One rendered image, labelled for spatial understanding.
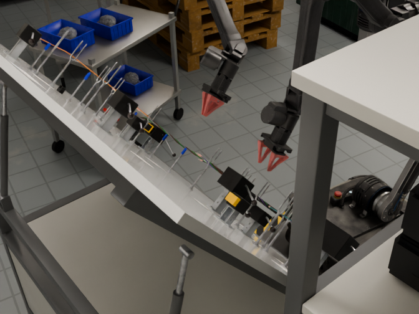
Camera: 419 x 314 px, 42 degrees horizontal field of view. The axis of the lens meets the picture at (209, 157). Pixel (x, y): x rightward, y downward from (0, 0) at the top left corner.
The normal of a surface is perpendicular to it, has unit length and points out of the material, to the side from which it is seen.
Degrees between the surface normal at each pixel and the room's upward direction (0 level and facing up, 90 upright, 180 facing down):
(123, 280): 0
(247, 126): 0
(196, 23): 90
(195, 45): 90
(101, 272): 0
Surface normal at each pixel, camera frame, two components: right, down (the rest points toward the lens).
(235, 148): -0.03, -0.80
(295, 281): -0.77, 0.39
